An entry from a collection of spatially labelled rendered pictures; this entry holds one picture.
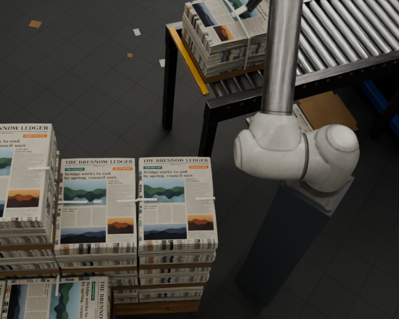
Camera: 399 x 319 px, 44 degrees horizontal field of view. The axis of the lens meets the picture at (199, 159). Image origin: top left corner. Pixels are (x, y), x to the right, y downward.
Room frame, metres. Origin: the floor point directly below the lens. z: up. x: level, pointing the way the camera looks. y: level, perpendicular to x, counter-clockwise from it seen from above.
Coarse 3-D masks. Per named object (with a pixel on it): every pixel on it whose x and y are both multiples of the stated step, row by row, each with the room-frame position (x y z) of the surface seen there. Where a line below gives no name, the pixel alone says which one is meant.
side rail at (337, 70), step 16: (352, 64) 1.78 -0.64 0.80; (368, 64) 1.80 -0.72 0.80; (384, 64) 1.84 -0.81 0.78; (304, 80) 1.62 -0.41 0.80; (320, 80) 1.65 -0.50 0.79; (336, 80) 1.71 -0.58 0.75; (352, 80) 1.76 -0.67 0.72; (224, 96) 1.45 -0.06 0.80; (240, 96) 1.46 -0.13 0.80; (256, 96) 1.48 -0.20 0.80; (304, 96) 1.62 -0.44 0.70; (208, 112) 1.37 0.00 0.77; (224, 112) 1.40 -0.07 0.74; (240, 112) 1.45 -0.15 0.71
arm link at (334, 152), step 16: (320, 128) 0.99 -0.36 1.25; (336, 128) 0.98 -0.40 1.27; (320, 144) 0.93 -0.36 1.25; (336, 144) 0.92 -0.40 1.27; (352, 144) 0.93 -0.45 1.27; (320, 160) 0.89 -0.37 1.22; (336, 160) 0.89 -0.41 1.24; (352, 160) 0.90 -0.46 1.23; (304, 176) 0.87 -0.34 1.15; (320, 176) 0.87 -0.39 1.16; (336, 176) 0.88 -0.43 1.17
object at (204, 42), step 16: (208, 0) 1.78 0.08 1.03; (192, 16) 1.67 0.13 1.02; (208, 16) 1.67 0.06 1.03; (224, 16) 1.69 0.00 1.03; (192, 32) 1.64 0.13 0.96; (208, 32) 1.57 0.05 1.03; (224, 32) 1.59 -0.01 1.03; (192, 48) 1.63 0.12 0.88; (208, 48) 1.51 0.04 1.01; (224, 48) 1.53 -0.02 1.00; (240, 48) 1.57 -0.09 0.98; (208, 64) 1.50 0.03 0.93; (224, 64) 1.53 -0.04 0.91
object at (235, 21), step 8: (224, 0) 1.80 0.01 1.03; (232, 0) 1.80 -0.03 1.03; (224, 8) 1.74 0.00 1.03; (240, 16) 1.71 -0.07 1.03; (240, 24) 1.66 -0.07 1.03; (248, 24) 1.67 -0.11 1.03; (240, 32) 1.61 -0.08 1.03; (248, 32) 1.62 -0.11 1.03; (248, 56) 1.59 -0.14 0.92; (240, 64) 1.57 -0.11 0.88; (248, 64) 1.60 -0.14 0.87
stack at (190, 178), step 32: (64, 160) 0.97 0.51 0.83; (96, 160) 0.99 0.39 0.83; (128, 160) 1.02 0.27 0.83; (160, 160) 1.04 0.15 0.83; (192, 160) 1.07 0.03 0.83; (64, 192) 0.83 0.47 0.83; (96, 192) 0.85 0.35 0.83; (128, 192) 0.88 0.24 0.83; (160, 192) 0.90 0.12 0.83; (192, 192) 0.92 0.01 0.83; (64, 224) 0.71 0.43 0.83; (96, 224) 0.73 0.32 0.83; (128, 224) 0.75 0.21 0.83; (160, 224) 0.77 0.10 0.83; (192, 224) 0.79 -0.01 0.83; (0, 256) 0.57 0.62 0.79; (32, 256) 0.59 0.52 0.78; (64, 256) 0.61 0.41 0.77; (96, 256) 0.64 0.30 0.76; (128, 256) 0.66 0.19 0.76; (160, 256) 0.69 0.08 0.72; (192, 256) 0.72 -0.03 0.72; (192, 288) 0.72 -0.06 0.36
